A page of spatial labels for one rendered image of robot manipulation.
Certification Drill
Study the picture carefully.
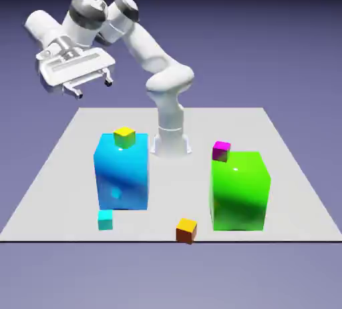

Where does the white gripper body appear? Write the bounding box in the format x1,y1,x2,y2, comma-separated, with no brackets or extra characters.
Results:
36,46,116,87

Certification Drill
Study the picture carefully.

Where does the small yellow cube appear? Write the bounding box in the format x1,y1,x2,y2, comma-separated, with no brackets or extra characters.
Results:
112,126,137,150

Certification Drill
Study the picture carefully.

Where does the small cyan cube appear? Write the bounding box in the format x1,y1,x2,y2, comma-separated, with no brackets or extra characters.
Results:
97,209,114,232

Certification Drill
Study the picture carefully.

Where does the small magenta cube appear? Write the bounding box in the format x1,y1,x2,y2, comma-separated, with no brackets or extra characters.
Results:
212,140,232,163

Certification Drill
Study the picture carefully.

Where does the small orange cube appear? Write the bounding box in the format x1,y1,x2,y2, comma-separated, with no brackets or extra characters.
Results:
175,217,198,246

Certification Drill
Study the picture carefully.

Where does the large blue box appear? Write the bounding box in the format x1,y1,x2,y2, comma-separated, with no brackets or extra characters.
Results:
93,132,150,212

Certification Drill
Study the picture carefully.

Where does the large green box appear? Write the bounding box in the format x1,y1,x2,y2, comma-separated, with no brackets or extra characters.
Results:
209,150,272,232

